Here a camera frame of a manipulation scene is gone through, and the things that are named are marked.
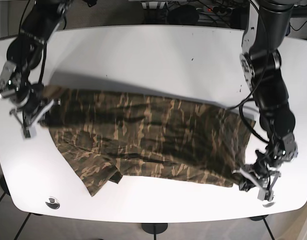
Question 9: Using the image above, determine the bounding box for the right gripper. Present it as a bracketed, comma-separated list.
[9, 96, 61, 139]

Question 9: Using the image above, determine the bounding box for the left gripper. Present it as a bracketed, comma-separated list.
[232, 164, 281, 202]

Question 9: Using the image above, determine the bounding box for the camouflage brown green T-shirt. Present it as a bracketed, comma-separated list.
[41, 85, 251, 196]

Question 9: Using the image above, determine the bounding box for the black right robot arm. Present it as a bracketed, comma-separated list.
[0, 0, 72, 139]

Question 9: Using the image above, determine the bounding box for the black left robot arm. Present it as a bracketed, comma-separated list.
[236, 0, 298, 202]

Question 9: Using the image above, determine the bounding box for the right chrome table grommet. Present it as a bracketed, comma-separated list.
[262, 201, 276, 208]

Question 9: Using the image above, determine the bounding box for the chrome table grommet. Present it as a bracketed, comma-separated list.
[262, 201, 276, 208]
[45, 196, 60, 210]

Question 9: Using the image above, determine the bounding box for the left chrome table grommet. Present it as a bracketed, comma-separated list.
[45, 196, 60, 210]

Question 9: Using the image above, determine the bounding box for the front black table foot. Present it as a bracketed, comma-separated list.
[141, 223, 168, 235]

